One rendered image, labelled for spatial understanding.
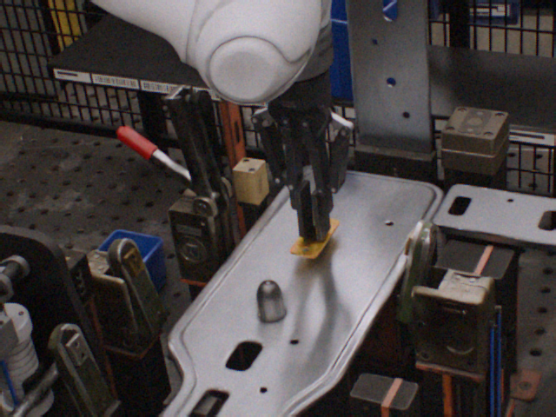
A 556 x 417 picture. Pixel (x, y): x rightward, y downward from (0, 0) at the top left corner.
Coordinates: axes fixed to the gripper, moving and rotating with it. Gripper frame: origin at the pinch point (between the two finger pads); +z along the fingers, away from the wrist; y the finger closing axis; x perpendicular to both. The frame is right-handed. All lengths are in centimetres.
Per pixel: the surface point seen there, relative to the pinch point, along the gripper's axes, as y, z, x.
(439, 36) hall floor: -72, 107, 255
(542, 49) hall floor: -32, 107, 253
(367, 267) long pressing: 7.8, 5.9, -1.8
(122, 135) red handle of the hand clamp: -25.3, -8.3, -2.0
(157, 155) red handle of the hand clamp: -20.9, -5.6, -1.5
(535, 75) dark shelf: 16.4, 3.1, 46.6
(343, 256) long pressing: 4.0, 5.9, -0.7
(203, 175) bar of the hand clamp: -13.5, -4.6, -2.8
